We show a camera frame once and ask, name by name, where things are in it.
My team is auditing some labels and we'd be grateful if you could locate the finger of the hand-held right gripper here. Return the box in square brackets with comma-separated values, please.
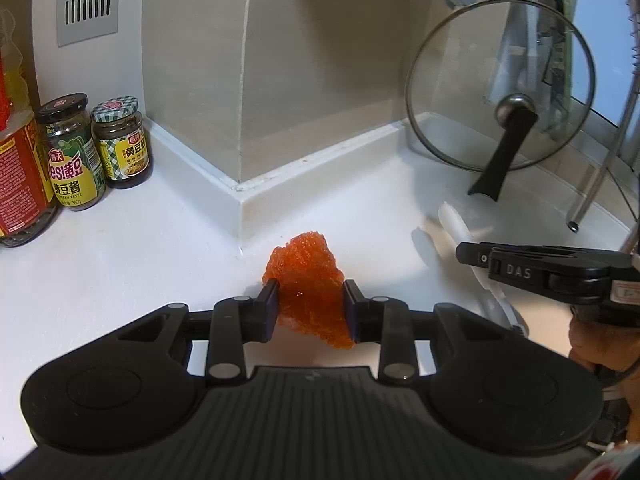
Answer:
[456, 241, 551, 285]

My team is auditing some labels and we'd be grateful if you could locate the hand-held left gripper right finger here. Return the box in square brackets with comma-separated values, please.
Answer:
[344, 279, 507, 387]

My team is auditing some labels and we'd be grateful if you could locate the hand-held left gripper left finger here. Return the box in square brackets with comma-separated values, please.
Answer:
[115, 279, 281, 387]

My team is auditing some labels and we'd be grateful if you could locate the orange foam fruit net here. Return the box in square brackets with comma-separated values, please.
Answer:
[261, 231, 353, 352]

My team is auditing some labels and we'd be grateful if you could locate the white plastic spoon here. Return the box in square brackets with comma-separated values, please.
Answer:
[411, 201, 529, 337]

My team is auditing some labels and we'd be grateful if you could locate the person's right hand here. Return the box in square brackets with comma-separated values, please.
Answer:
[569, 304, 640, 377]

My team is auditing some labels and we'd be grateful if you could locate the red white cloth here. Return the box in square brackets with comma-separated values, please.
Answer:
[575, 440, 640, 480]

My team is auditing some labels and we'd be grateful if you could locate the small jar checkered lid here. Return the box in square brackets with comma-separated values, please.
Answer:
[91, 94, 152, 190]

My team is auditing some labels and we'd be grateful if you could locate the grey kitchen utensil holder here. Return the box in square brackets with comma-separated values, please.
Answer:
[505, 0, 574, 141]

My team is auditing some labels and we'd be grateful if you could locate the sauce jar black lid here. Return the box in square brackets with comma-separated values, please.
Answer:
[35, 92, 107, 212]

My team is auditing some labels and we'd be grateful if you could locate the metal wire rack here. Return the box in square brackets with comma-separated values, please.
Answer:
[567, 0, 640, 257]

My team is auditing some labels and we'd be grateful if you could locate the glass pot lid black handle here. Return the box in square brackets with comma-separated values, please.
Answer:
[405, 0, 598, 204]

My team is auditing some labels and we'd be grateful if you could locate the oil bottle orange handle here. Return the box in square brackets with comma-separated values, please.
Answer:
[0, 7, 63, 249]

